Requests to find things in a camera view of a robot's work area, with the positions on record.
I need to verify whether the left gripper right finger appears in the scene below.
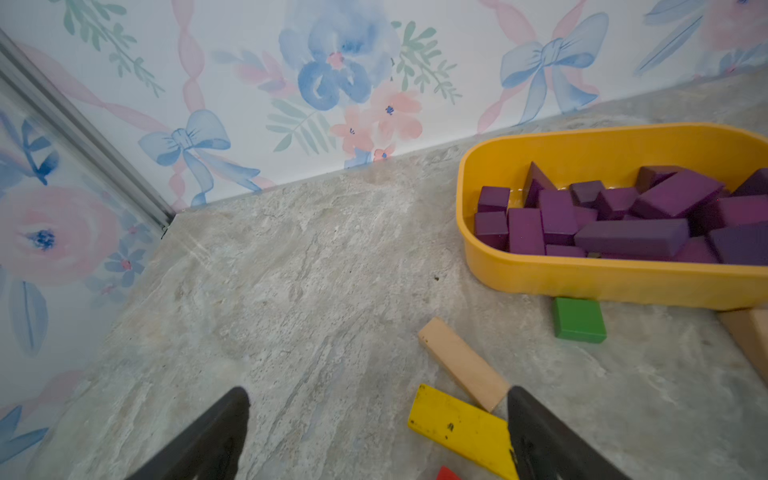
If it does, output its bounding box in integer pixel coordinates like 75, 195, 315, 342
507, 386, 627, 480

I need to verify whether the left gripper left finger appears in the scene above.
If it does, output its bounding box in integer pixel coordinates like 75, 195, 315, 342
130, 386, 250, 479

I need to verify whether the purple cube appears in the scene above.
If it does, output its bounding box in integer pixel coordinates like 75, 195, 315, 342
474, 211, 509, 251
477, 186, 511, 213

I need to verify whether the purple long brick top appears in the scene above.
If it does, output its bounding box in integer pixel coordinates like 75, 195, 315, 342
574, 219, 690, 258

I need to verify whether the yellow plastic storage bin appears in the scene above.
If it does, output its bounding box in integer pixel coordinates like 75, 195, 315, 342
456, 123, 767, 311

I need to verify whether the yellow long brick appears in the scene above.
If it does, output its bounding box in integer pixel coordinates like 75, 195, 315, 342
408, 384, 519, 480

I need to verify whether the natural wood brick top left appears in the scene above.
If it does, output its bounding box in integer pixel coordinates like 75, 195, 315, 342
417, 317, 511, 413

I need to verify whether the natural wood brick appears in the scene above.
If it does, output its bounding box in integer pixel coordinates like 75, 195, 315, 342
718, 307, 768, 383
417, 317, 511, 413

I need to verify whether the red bridge brick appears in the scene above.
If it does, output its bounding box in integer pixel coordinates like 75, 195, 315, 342
436, 466, 461, 480

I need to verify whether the green small brick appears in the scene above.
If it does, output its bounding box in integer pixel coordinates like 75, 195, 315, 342
553, 297, 607, 344

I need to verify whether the natural wood brick top centre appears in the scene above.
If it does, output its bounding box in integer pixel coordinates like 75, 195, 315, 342
718, 307, 768, 383

